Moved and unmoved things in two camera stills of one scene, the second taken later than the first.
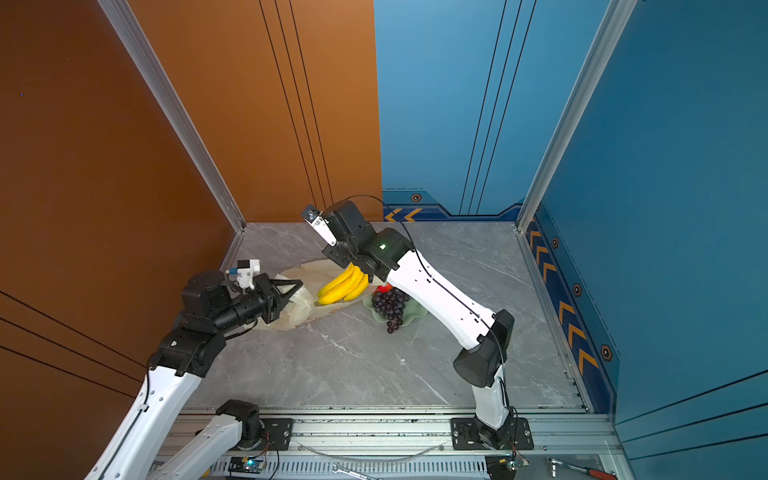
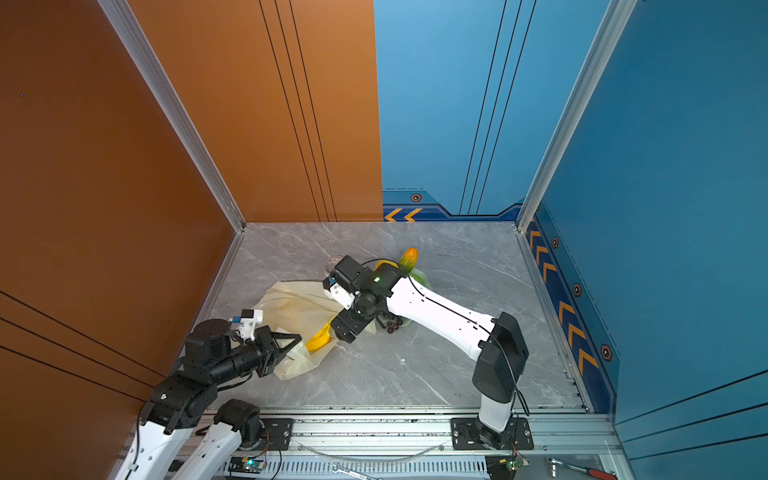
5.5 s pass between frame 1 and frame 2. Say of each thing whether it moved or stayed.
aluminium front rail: stayed
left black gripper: moved
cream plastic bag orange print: moved
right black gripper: moved
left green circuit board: stayed
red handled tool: stayed
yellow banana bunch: moved
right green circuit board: stayed
